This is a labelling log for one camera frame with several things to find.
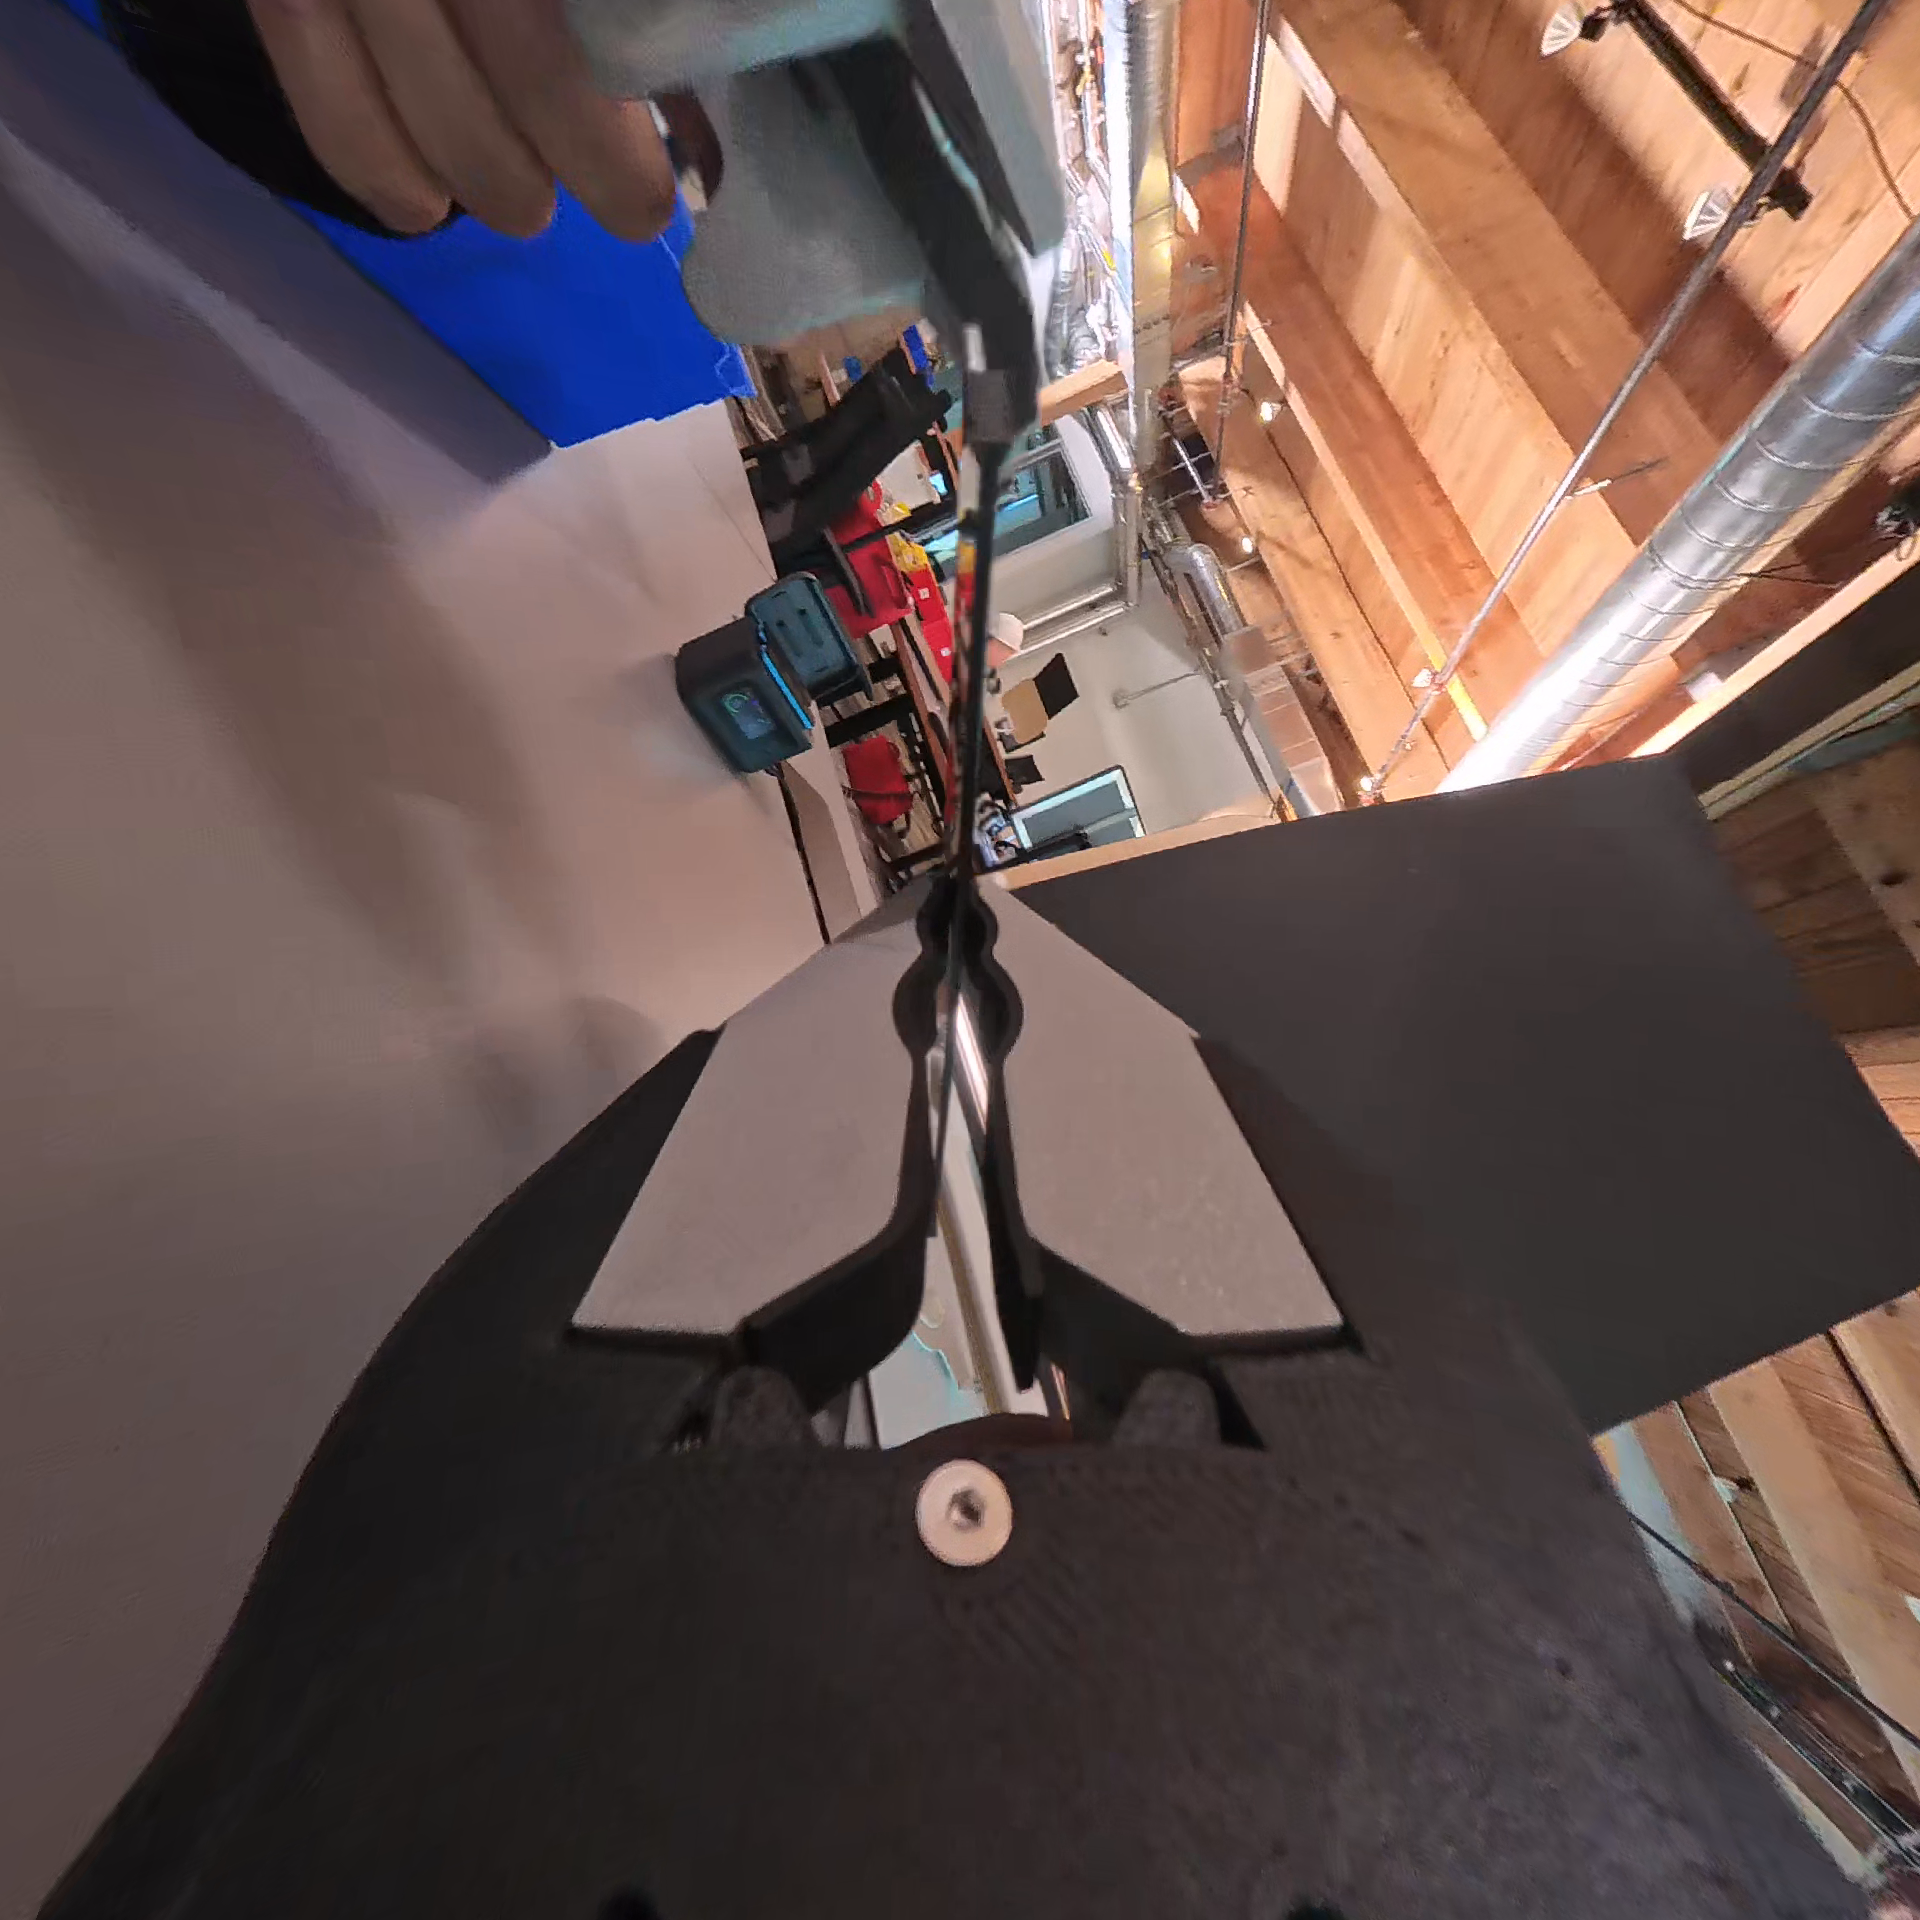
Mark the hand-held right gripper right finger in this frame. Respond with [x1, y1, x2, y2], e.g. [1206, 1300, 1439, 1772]
[970, 885, 1355, 1388]

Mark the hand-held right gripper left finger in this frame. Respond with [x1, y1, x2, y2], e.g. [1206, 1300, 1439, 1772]
[569, 874, 970, 1414]

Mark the blue plastic bin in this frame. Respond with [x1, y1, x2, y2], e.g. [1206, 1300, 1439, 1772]
[290, 186, 752, 453]

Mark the silver air duct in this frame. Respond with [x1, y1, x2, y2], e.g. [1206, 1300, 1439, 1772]
[1439, 257, 1920, 793]

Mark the black office chair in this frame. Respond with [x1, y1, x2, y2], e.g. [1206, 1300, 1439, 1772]
[741, 350, 949, 551]

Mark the red basket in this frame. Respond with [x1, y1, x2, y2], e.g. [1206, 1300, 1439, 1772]
[838, 478, 957, 615]

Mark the person's left hand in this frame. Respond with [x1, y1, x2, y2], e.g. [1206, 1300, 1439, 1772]
[247, 0, 684, 246]

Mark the dark charging case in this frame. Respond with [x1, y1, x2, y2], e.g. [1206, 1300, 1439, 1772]
[678, 579, 871, 773]

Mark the black wood-framed board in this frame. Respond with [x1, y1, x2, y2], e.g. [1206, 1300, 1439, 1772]
[1009, 758, 1920, 1434]

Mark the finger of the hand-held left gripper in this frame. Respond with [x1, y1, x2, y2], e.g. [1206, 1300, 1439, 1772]
[569, 0, 943, 350]
[840, 0, 1076, 437]

